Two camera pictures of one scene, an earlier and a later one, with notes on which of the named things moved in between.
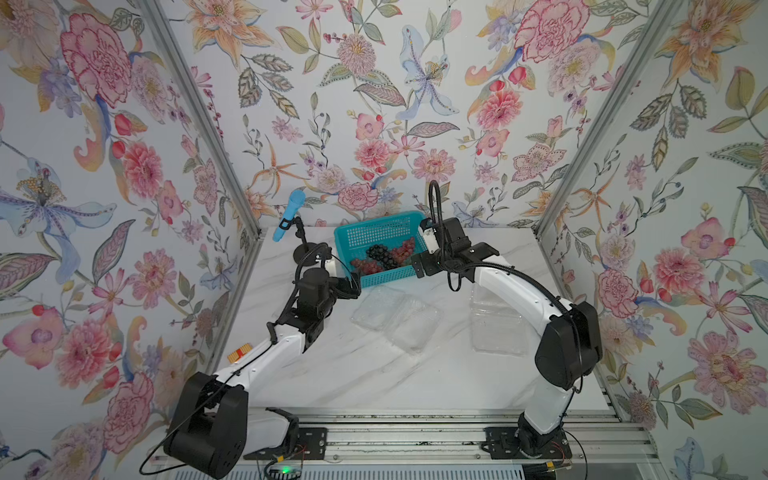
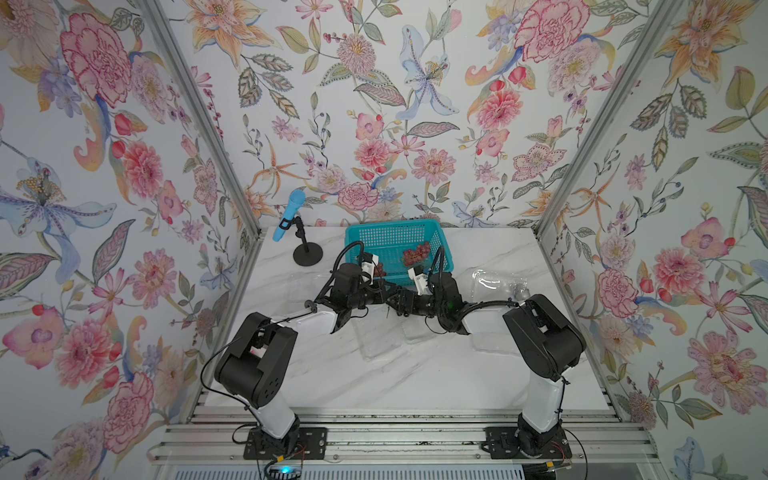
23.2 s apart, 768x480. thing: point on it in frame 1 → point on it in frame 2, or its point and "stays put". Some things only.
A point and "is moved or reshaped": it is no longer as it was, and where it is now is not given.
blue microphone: x=296 y=203 stays put
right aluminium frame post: x=660 y=24 stays put
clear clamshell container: x=496 y=325 stays put
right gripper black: x=426 y=258 → x=405 y=295
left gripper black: x=348 y=292 → x=377 y=287
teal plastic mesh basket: x=354 y=241 is moved or reshaped
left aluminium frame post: x=205 y=113 stays put
